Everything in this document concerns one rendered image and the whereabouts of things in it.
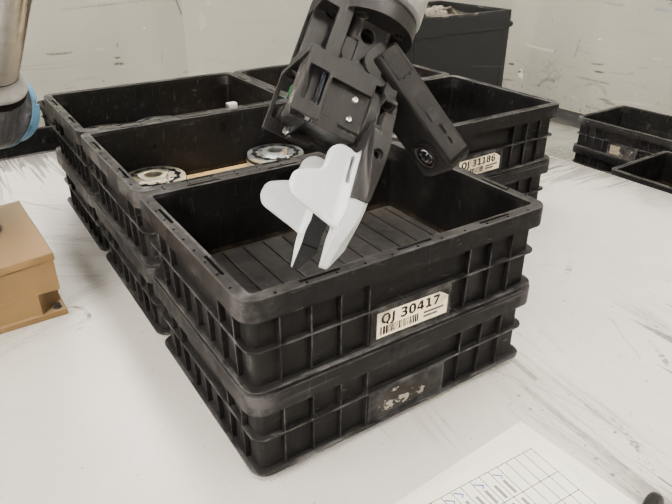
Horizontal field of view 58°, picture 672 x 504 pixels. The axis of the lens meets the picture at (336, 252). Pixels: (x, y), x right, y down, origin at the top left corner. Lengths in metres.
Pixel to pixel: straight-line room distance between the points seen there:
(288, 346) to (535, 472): 0.30
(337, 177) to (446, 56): 2.30
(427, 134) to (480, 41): 2.36
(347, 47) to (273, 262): 0.38
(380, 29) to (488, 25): 2.37
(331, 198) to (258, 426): 0.29
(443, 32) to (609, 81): 1.95
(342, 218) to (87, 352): 0.56
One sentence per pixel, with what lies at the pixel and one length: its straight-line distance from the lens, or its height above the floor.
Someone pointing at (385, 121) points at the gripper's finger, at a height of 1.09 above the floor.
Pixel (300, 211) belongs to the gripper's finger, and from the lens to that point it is 0.51.
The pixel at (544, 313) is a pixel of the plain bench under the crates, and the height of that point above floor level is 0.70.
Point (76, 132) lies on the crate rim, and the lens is 1.09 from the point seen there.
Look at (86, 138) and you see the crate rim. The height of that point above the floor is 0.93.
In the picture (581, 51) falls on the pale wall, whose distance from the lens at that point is 4.54.
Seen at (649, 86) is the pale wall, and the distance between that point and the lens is 4.31.
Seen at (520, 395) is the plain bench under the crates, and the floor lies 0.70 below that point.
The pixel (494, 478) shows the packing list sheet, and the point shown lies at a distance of 0.71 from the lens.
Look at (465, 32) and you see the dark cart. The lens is 2.79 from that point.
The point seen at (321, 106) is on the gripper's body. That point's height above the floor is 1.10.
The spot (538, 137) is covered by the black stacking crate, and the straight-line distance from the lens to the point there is 1.22.
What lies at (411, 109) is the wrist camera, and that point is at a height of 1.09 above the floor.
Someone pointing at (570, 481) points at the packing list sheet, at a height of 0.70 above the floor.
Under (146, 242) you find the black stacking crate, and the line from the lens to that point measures 0.86.
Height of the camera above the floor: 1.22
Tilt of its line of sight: 28 degrees down
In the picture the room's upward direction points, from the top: straight up
